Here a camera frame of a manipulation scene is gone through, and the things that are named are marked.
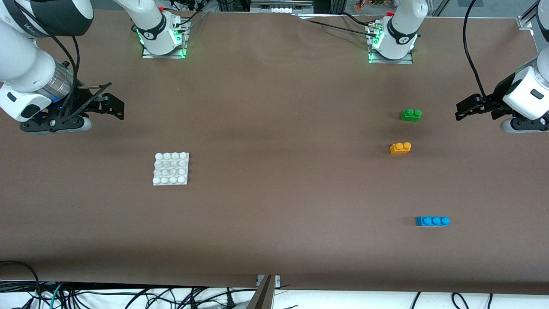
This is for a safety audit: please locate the white studded base plate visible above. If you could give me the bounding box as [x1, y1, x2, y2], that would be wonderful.
[152, 152, 190, 186]

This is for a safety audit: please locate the blue three-stud block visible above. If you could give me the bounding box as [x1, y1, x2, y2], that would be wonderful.
[415, 216, 451, 227]

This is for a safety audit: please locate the brown table cover mat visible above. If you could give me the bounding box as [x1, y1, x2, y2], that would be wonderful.
[0, 9, 549, 296]

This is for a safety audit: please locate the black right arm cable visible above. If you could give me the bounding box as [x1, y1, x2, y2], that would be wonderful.
[51, 34, 83, 125]

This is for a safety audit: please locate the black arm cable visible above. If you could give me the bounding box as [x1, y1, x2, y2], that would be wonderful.
[462, 0, 490, 102]
[51, 34, 83, 125]

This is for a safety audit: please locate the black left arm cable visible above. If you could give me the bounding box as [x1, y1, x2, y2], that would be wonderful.
[462, 0, 490, 102]

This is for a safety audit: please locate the aluminium frame profile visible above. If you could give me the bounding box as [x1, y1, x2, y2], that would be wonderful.
[516, 0, 542, 47]

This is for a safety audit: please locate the black cable on mat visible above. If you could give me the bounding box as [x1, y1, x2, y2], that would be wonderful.
[341, 11, 380, 29]
[296, 15, 379, 36]

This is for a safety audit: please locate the black looped cable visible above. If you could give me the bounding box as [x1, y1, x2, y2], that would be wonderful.
[0, 261, 42, 309]

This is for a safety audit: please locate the teal cable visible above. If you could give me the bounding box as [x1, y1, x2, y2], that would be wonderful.
[48, 282, 66, 309]

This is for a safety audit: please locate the silver metal bracket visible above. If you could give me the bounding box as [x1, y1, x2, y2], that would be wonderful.
[256, 274, 281, 288]

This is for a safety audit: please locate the grey camera post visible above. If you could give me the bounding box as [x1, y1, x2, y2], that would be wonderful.
[246, 275, 275, 309]

